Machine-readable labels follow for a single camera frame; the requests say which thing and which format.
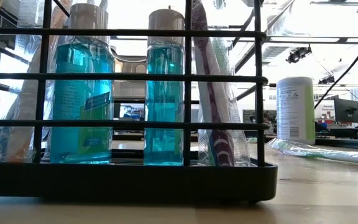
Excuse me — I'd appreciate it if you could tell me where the blue mouthwash bottle white cap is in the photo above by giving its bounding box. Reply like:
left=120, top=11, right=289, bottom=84
left=50, top=2, right=115, bottom=165
left=144, top=7, right=186, bottom=166

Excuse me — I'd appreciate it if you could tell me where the purple toothbrush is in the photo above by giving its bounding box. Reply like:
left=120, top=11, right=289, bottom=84
left=191, top=0, right=239, bottom=167

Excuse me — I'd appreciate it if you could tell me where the white wipes canister green label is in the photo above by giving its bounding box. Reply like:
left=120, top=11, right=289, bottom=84
left=275, top=76, right=316, bottom=146

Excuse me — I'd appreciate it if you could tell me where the black ceiling spotlight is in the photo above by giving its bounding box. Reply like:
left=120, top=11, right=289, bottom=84
left=318, top=75, right=336, bottom=85
left=286, top=44, right=313, bottom=64

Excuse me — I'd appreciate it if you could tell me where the black computer monitor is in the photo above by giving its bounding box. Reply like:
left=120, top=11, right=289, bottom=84
left=333, top=96, right=358, bottom=124

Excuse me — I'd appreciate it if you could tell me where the black wire organizer rack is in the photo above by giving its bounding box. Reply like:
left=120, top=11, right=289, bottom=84
left=0, top=0, right=278, bottom=203

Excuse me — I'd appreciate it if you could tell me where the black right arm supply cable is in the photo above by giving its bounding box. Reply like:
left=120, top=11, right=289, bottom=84
left=314, top=24, right=358, bottom=110

